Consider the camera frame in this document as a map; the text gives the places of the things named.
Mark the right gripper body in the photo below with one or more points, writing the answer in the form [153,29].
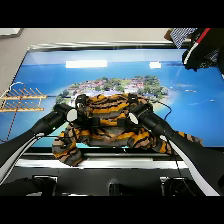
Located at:
[122,121]

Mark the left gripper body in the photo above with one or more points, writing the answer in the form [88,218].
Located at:
[90,120]

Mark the orange grey striped sweater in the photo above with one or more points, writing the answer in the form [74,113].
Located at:
[110,135]

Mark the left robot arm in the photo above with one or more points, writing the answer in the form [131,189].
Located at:
[20,143]

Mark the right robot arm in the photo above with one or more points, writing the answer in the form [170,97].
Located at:
[200,160]

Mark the blue white checked garment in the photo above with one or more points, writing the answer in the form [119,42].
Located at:
[181,35]

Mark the black garment with red stripe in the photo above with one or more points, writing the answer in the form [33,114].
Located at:
[203,43]

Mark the silver frame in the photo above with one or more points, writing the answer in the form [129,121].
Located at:
[110,164]

